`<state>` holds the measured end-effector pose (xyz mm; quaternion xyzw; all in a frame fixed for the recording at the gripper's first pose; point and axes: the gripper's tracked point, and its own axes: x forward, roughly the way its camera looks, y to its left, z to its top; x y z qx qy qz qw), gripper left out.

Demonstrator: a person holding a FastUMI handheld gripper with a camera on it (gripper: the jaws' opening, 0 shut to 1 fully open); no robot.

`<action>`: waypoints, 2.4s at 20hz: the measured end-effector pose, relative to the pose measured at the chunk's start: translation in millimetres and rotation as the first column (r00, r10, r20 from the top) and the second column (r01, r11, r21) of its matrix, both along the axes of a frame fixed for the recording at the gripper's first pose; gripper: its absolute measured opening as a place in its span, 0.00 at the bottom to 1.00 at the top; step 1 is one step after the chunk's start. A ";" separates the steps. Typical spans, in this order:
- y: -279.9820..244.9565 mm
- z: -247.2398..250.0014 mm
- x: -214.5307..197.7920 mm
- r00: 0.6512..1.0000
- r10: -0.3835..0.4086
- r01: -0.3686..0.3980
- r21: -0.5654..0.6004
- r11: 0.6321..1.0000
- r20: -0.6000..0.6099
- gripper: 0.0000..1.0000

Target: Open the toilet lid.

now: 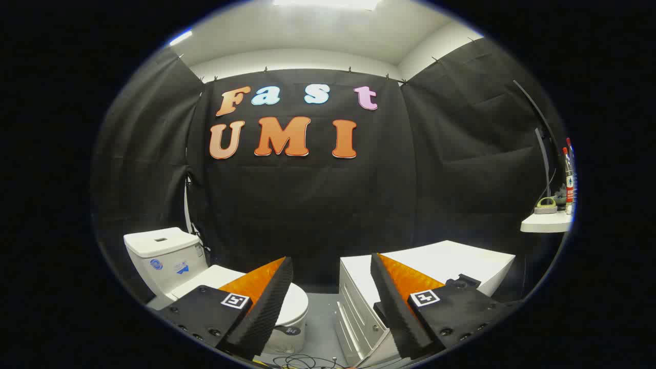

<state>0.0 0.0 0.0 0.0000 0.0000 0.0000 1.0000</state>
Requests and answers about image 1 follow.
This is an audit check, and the large ceiling light panel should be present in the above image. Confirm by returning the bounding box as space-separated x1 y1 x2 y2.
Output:
272 0 383 11

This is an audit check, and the white water supply hose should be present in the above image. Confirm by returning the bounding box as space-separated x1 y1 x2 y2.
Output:
183 174 196 234

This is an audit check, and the white drawer cabinet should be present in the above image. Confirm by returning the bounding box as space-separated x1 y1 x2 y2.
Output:
336 240 517 367

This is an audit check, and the tangle of black cables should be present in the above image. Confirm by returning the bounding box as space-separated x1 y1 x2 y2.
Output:
259 353 355 369

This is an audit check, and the white wall shelf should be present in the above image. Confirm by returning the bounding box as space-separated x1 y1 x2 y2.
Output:
521 211 573 234

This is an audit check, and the white toilet tank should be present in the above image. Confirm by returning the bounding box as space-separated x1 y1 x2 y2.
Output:
124 227 209 298

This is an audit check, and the thin black curved rod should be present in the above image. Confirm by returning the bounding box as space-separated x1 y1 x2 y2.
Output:
514 79 560 154

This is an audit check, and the red cap spray bottle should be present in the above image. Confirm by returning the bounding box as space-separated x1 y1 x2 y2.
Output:
566 137 578 206
562 148 575 215

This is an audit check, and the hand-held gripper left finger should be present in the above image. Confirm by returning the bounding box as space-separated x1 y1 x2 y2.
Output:
149 256 294 360

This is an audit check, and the black backdrop cloth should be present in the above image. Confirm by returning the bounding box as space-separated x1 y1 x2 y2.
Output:
91 38 565 304

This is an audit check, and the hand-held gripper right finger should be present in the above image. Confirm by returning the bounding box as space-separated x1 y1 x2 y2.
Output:
370 253 523 360

